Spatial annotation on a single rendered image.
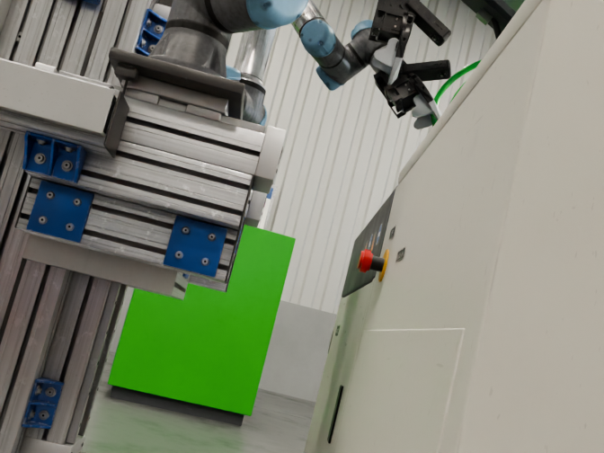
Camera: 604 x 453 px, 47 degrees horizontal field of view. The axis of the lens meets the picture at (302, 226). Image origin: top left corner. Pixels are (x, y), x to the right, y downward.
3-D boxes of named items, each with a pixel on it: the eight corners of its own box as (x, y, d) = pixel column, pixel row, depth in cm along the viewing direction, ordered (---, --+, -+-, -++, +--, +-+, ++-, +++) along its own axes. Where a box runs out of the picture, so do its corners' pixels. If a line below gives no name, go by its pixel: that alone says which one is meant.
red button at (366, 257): (353, 277, 109) (360, 244, 110) (378, 283, 109) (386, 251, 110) (357, 274, 104) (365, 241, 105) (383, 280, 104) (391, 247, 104)
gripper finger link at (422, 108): (423, 134, 159) (404, 108, 165) (446, 121, 159) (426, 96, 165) (421, 125, 157) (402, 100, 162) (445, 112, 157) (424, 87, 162)
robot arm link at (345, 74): (305, 57, 174) (341, 30, 171) (321, 76, 184) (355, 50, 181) (319, 79, 170) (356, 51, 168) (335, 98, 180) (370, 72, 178)
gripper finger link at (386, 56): (368, 78, 146) (377, 38, 147) (395, 85, 146) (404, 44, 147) (369, 73, 143) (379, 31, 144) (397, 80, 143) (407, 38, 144)
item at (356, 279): (341, 297, 182) (356, 237, 184) (358, 300, 182) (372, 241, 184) (371, 279, 120) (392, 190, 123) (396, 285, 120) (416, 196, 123)
